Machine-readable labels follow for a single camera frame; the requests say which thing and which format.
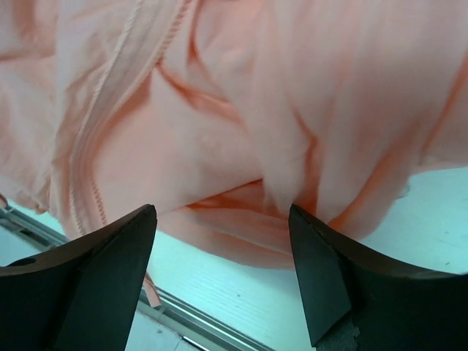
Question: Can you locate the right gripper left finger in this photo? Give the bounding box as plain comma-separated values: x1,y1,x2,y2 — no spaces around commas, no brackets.
1,205,157,351

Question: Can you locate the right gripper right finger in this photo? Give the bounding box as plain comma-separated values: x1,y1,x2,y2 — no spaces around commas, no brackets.
288,206,467,351

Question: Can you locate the salmon pink jacket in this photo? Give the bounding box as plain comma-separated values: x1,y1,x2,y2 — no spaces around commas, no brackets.
0,0,468,308

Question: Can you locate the front white panel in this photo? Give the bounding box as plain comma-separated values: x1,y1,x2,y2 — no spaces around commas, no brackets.
125,312,200,351

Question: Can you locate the front aluminium rail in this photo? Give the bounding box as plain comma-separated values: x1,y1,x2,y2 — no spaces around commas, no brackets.
1,205,271,351

